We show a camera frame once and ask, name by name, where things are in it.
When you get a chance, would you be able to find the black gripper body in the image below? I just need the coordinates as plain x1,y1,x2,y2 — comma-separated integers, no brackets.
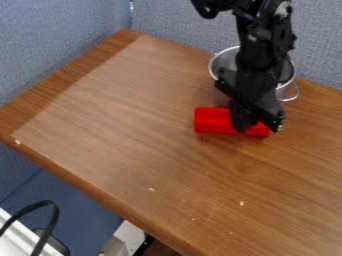
215,68,286,133

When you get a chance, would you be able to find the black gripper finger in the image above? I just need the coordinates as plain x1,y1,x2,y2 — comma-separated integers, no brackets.
230,101,250,132
242,108,259,130

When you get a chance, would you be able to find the red plastic block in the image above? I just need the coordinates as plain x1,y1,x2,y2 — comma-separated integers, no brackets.
194,107,271,137

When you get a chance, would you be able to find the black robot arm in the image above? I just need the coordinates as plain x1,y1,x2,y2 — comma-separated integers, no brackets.
191,0,297,132

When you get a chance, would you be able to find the metal pot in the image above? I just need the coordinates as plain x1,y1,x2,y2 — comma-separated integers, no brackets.
209,46,301,103

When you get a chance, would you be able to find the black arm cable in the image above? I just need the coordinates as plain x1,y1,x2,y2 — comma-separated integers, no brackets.
271,53,297,84

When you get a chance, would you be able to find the white table frame part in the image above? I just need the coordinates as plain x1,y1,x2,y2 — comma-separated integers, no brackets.
98,221,146,256

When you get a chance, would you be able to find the black cable loop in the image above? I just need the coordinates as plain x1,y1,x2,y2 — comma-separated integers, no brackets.
0,199,62,256

